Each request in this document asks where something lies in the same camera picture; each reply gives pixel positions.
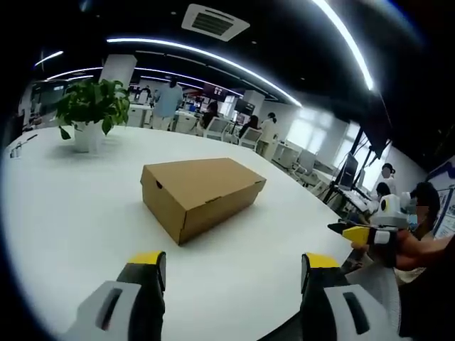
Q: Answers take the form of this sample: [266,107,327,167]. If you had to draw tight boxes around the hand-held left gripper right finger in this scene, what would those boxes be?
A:
[300,251,401,341]

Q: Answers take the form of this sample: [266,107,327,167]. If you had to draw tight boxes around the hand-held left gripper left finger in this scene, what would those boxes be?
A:
[62,250,167,341]

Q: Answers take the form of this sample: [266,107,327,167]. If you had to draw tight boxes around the brown cardboard shoe box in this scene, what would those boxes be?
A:
[140,157,267,247]

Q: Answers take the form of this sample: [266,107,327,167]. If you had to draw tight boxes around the computer monitor on stand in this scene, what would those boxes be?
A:
[336,153,359,190]

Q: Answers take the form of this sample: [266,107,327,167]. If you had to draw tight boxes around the person's dark clothing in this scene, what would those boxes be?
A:
[397,244,455,339]

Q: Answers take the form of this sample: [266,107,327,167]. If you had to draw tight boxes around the white mesh office chair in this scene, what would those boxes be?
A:
[237,126,263,151]
[203,117,231,141]

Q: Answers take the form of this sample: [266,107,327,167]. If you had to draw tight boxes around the long ceiling light strip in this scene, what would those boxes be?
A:
[106,37,304,107]
[311,0,376,92]

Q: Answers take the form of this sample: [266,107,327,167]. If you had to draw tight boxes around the white plant pot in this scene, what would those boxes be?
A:
[73,120,105,153]

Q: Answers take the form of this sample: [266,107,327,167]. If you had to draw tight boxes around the green potted plant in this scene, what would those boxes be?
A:
[55,78,132,140]

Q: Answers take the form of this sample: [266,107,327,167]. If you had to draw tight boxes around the ceiling air vent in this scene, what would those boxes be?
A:
[181,3,251,43]

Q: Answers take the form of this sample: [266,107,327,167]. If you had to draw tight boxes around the white pillar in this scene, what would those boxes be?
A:
[98,53,138,88]

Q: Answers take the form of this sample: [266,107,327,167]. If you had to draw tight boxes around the short ceiling light strip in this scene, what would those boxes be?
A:
[33,50,65,68]

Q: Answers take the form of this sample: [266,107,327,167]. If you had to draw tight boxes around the blue white wall poster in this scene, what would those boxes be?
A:
[424,158,455,239]

